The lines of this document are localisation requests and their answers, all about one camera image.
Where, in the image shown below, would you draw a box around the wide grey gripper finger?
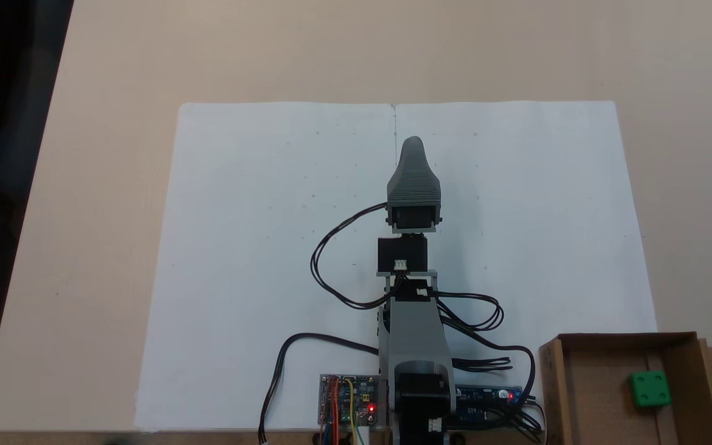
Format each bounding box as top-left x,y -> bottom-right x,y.
386,137 -> 443,207

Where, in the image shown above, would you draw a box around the green dice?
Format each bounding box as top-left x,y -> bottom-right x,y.
629,369 -> 672,409

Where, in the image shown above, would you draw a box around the white paper sheet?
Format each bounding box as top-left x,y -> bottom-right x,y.
135,102 -> 397,432
393,100 -> 659,431

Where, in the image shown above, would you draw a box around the blue circuit board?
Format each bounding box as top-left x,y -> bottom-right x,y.
454,386 -> 525,428

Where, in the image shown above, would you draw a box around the brown cardboard box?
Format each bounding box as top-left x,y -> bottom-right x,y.
538,331 -> 712,445

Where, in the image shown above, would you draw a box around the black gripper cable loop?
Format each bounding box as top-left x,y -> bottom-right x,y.
310,203 -> 397,310

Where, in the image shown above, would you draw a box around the black elbow cable loop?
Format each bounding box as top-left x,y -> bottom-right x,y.
434,292 -> 506,333

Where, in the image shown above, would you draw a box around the short black cable loop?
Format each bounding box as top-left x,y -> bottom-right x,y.
454,357 -> 513,373

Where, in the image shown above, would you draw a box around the circuit board with coloured wires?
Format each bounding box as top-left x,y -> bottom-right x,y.
318,373 -> 380,428

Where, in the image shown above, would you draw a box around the yellow wire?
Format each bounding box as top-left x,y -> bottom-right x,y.
342,377 -> 361,445

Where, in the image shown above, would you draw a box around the long black arm cable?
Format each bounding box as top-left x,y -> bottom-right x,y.
441,312 -> 538,410

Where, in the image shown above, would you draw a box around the black power cable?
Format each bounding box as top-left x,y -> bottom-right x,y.
258,333 -> 382,445

